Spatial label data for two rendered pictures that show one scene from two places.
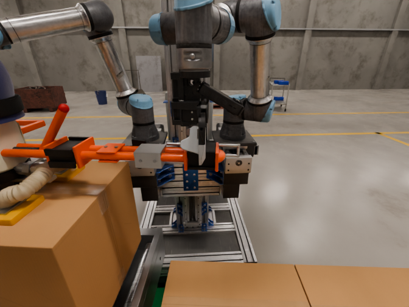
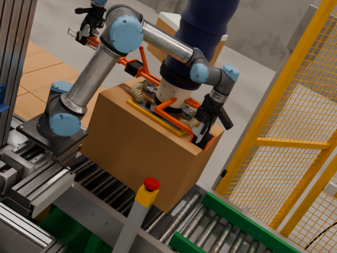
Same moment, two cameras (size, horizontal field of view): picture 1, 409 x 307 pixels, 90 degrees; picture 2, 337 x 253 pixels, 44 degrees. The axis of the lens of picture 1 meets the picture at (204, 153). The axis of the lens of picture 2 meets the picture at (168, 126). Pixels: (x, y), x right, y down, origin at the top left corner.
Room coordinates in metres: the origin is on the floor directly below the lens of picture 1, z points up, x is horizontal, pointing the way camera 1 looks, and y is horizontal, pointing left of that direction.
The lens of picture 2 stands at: (2.41, 1.12, 2.11)
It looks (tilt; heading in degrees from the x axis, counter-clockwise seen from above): 29 degrees down; 194
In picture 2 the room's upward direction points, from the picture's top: 24 degrees clockwise
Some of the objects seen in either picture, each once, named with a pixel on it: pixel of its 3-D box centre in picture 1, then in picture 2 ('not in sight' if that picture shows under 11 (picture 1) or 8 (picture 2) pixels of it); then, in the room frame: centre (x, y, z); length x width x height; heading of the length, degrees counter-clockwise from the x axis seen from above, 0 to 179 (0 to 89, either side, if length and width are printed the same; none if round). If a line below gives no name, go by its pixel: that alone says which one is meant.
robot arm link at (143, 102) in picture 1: (141, 108); (62, 98); (1.09, 0.34, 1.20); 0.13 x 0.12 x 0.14; 42
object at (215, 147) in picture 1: (202, 156); (86, 37); (0.48, 0.01, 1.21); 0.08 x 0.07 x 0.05; 87
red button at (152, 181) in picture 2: not in sight; (151, 185); (1.02, 0.81, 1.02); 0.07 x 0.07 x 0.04
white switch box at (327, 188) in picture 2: not in sight; (331, 188); (0.17, 1.58, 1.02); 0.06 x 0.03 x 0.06; 88
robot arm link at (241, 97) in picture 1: (235, 107); not in sight; (1.11, -0.17, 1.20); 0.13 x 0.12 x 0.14; 62
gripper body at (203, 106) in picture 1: (192, 98); (95, 15); (0.49, 0.03, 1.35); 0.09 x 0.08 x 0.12; 87
